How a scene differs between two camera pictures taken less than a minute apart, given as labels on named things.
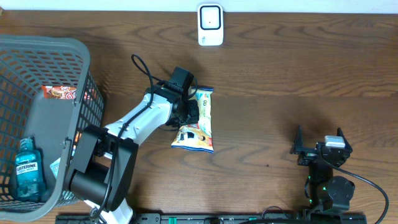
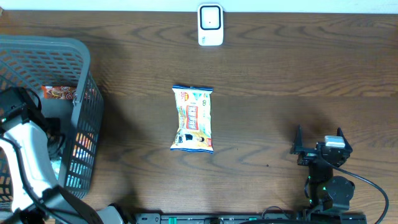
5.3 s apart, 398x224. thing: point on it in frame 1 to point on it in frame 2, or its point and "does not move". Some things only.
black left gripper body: (189, 110) to (51, 130)
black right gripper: (308, 154) does not move
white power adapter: (181, 77) to (13, 103)
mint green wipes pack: (55, 167) does not move
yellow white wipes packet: (198, 135) does not move
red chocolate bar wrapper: (59, 92) does not move
